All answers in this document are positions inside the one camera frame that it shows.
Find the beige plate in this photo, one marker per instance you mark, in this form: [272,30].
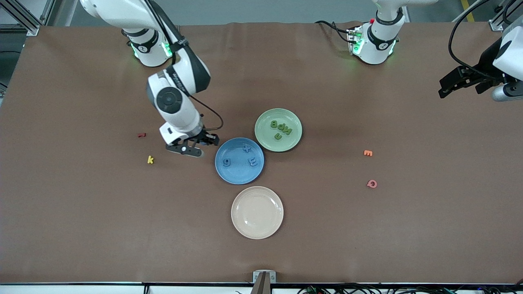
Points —
[257,212]

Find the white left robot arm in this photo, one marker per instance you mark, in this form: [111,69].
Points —
[378,45]

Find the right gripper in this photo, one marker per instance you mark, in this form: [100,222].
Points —
[203,138]

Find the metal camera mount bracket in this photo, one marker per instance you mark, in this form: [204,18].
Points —
[264,277]

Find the table cover sheet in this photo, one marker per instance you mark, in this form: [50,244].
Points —
[81,228]

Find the blue plate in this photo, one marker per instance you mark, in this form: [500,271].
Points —
[239,175]

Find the pink letter Q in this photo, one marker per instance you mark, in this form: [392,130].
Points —
[369,184]

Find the green letter W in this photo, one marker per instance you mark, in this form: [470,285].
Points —
[288,131]

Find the aluminium frame profile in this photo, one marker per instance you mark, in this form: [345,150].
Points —
[24,18]
[496,25]

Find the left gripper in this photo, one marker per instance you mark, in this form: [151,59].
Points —
[486,61]

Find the white table edge rail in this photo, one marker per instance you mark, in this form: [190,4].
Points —
[81,289]

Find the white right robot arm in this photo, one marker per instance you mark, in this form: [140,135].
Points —
[122,12]

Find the green plate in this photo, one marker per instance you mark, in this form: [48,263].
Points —
[265,139]

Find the blue letter E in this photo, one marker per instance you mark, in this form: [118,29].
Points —
[253,161]

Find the blue plus sign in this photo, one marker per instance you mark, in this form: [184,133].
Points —
[246,147]

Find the blue number 9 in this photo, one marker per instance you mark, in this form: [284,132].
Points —
[227,162]

